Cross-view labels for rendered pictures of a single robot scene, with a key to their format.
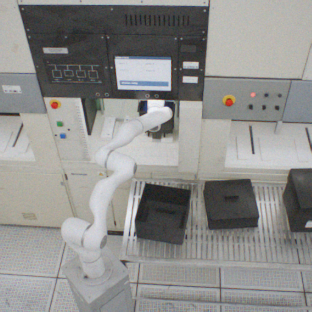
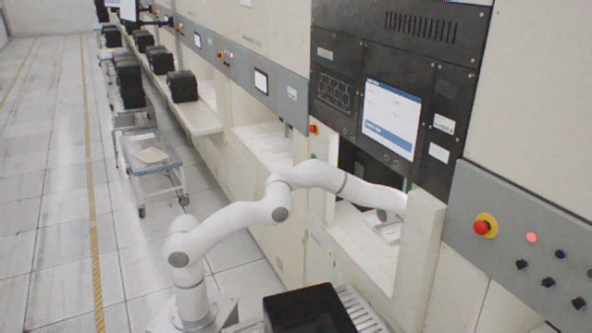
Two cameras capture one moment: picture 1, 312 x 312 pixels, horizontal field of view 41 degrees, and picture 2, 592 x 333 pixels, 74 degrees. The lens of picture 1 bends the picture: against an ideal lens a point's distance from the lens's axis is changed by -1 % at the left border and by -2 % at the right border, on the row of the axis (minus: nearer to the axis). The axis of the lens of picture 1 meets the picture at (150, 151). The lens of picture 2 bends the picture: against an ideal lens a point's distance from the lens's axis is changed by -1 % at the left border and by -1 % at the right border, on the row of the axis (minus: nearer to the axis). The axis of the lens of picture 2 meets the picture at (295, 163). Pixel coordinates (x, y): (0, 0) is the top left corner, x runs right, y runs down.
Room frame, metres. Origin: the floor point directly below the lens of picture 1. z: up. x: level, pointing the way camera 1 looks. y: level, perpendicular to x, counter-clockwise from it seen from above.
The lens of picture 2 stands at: (0.81, -0.88, 2.04)
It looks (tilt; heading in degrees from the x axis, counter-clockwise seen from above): 27 degrees down; 57
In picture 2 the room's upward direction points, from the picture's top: straight up
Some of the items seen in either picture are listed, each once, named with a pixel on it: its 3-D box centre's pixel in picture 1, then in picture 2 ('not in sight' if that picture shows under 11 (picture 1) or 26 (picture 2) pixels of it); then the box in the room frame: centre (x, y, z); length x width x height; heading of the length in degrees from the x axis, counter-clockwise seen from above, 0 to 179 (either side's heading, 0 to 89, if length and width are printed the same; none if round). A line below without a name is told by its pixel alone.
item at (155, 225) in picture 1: (163, 213); (308, 332); (1.40, -0.06, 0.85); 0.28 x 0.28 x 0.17; 76
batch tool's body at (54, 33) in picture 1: (133, 107); (429, 215); (2.20, 0.10, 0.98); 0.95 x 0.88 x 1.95; 174
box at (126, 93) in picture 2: not in sight; (132, 95); (1.68, 4.13, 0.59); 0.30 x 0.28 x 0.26; 83
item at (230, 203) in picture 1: (230, 202); not in sight; (1.48, -0.47, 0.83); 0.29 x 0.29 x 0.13; 1
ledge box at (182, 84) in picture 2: not in sight; (181, 86); (1.96, 3.00, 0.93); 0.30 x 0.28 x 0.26; 81
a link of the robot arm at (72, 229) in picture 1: (81, 238); (186, 248); (1.12, 0.36, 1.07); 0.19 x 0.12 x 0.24; 63
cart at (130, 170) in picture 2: not in sight; (154, 167); (1.52, 2.77, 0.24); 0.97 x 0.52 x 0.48; 86
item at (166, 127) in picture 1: (157, 108); not in sight; (2.06, -0.05, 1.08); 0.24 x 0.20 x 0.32; 84
